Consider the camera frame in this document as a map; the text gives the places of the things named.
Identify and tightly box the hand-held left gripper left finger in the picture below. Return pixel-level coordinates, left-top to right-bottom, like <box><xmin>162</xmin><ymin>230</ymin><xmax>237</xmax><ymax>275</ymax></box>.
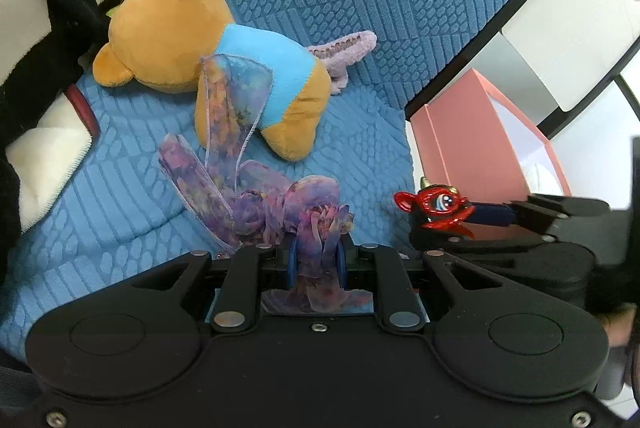
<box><xmin>125</xmin><ymin>238</ymin><xmax>301</xmax><ymax>334</ymax></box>

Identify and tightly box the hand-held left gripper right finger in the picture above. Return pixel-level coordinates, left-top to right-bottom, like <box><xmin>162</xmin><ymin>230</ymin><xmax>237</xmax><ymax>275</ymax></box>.
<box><xmin>335</xmin><ymin>241</ymin><xmax>506</xmax><ymax>334</ymax></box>

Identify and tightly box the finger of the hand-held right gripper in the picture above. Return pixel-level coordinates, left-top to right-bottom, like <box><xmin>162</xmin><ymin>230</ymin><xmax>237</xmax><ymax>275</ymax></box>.
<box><xmin>410</xmin><ymin>232</ymin><xmax>596</xmax><ymax>267</ymax></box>
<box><xmin>470</xmin><ymin>194</ymin><xmax>611</xmax><ymax>241</ymax></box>

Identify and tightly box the red figurine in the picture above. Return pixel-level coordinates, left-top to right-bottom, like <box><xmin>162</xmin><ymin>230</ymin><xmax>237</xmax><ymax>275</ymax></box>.
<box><xmin>393</xmin><ymin>177</ymin><xmax>476</xmax><ymax>239</ymax></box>

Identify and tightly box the purple ribbon flower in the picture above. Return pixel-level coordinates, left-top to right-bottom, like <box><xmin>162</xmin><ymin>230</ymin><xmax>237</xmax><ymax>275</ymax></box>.
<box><xmin>159</xmin><ymin>53</ymin><xmax>373</xmax><ymax>314</ymax></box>

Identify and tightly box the pink box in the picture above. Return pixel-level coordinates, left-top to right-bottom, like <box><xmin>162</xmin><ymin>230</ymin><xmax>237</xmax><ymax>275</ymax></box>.
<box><xmin>410</xmin><ymin>68</ymin><xmax>573</xmax><ymax>229</ymax></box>

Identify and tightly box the black curved bar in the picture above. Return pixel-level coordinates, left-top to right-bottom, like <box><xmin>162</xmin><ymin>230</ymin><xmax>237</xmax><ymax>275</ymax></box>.
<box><xmin>536</xmin><ymin>53</ymin><xmax>640</xmax><ymax>140</ymax></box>

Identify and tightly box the lavender plush toy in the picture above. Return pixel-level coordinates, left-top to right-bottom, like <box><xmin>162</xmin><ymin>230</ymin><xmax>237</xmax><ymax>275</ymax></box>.
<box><xmin>306</xmin><ymin>30</ymin><xmax>378</xmax><ymax>96</ymax></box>

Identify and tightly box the beige plastic panel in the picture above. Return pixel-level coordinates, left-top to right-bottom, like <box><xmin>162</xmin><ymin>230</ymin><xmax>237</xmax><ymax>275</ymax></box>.
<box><xmin>500</xmin><ymin>0</ymin><xmax>640</xmax><ymax>114</ymax></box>

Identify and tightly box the brown bear plush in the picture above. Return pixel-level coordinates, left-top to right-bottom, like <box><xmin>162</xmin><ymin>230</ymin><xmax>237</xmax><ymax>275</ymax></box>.
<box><xmin>92</xmin><ymin>0</ymin><xmax>331</xmax><ymax>161</ymax></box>

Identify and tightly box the striped fleece blanket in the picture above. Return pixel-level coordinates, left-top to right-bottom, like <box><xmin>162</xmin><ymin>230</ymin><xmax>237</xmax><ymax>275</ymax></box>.
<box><xmin>0</xmin><ymin>0</ymin><xmax>188</xmax><ymax>279</ymax></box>

